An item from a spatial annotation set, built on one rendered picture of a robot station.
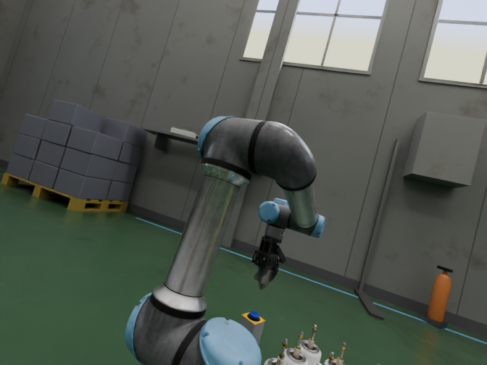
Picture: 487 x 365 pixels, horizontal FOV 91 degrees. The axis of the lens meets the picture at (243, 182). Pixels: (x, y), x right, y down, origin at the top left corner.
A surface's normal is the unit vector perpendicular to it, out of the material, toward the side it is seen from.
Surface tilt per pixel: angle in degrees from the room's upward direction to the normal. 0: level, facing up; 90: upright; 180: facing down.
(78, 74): 90
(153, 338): 81
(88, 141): 90
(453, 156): 90
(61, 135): 90
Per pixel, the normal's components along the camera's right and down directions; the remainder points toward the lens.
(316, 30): -0.25, -0.11
